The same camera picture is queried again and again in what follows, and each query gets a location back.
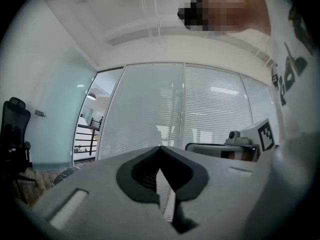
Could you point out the pendant lamp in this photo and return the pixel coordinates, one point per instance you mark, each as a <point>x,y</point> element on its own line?
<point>91,97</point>

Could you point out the frosted glass door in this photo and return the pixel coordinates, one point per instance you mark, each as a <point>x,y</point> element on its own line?
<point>57,121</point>

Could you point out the white printed t-shirt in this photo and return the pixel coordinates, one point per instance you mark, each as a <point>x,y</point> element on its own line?
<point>277,16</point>

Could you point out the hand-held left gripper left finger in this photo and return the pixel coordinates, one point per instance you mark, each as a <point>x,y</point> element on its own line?
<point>95,184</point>

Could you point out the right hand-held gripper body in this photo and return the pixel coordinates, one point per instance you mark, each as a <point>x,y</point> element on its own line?
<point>250,135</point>

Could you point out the dark railing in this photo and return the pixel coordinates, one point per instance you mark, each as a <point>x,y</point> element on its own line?
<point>85,136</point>

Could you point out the person's head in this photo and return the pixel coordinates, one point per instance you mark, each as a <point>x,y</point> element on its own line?
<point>225,9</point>

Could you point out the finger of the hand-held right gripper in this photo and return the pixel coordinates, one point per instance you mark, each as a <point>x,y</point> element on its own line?
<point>207,149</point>

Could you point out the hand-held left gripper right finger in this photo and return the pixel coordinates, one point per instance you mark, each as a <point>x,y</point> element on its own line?
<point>225,184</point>

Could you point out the black office chair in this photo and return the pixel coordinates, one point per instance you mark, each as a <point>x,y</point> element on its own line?
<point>15,134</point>

